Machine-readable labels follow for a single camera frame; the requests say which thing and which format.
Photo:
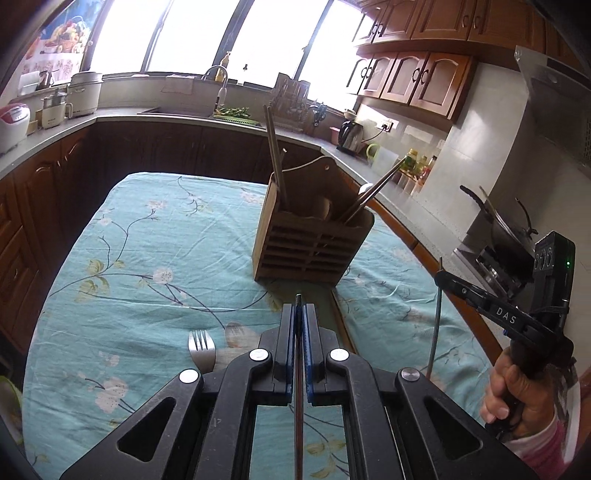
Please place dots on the steel electric kettle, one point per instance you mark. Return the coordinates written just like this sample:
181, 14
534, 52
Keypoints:
349, 137

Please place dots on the thin metal chopstick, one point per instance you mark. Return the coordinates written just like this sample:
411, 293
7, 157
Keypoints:
436, 323

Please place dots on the wooden upper cabinets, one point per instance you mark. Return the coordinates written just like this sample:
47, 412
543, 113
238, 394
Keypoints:
438, 55

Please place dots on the person's right hand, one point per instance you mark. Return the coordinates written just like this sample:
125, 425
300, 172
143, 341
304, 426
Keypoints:
531, 397

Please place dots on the range hood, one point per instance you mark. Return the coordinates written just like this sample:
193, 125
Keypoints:
558, 106

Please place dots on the small wooden box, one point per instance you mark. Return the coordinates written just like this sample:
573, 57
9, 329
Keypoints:
32, 128

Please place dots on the white wall socket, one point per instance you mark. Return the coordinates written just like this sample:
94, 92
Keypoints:
387, 124

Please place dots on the steel kitchen faucet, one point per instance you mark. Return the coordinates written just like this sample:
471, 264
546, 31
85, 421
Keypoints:
217, 74

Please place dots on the silver fork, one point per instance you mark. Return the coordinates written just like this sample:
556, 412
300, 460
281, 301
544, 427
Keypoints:
202, 353

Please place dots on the grey kitchen countertop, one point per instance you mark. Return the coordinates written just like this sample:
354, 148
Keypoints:
434, 217

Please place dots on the green vegetables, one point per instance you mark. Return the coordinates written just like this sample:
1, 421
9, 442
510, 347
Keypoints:
238, 113

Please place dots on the gas stove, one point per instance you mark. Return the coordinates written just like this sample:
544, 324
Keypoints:
494, 272

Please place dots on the row of condiment bottles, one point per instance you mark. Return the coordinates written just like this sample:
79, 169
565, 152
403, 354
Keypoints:
418, 170

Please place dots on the fruit print wall poster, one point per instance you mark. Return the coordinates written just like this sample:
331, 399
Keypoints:
60, 32

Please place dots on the teal floral tablecloth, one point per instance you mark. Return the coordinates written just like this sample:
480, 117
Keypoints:
138, 277

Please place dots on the wooden utensil holder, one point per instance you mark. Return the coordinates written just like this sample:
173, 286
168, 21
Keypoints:
314, 249

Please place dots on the yellow soap bottle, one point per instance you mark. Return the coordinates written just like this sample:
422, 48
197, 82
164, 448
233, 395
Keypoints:
226, 64

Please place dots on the black wok with lid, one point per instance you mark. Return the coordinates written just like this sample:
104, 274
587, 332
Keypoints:
503, 230

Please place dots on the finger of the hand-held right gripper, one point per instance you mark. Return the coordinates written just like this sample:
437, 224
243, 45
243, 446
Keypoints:
461, 288

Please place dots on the white dish cloth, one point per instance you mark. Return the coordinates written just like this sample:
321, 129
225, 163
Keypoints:
180, 85

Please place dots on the white and red rice cooker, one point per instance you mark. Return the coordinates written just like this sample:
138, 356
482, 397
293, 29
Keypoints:
13, 127

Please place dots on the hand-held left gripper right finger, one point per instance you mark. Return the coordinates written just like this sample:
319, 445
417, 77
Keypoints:
309, 355

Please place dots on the kitchen sink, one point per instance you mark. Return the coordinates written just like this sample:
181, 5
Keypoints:
175, 112

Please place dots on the small metal teapot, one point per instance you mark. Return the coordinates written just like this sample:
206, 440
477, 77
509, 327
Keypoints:
47, 79

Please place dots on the white storage box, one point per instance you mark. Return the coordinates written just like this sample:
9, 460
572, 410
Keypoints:
28, 83

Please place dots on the kitchen window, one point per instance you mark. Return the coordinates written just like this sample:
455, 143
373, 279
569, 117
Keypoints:
184, 37

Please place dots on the small white electric pot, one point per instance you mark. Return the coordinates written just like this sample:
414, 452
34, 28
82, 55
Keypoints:
54, 110

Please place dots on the large white electric cooker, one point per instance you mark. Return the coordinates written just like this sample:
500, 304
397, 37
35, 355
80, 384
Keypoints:
85, 94

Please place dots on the dish rack with utensils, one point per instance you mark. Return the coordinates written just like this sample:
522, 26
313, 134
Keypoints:
292, 101

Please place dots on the wooden cabinets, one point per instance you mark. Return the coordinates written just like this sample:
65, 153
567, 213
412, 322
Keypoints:
138, 147
438, 55

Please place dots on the wooden lower cabinets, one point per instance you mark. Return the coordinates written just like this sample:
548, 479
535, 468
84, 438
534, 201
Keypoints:
138, 147

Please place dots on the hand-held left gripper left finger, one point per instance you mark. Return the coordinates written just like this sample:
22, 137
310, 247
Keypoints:
291, 355

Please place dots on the black scissors holder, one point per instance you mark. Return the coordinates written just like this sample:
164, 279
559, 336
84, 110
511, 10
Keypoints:
319, 115

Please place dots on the person's right forearm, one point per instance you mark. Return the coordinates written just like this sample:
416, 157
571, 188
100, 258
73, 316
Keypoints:
551, 445

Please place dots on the wooden chopstick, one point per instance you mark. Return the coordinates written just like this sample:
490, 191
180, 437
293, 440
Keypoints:
299, 438
270, 134

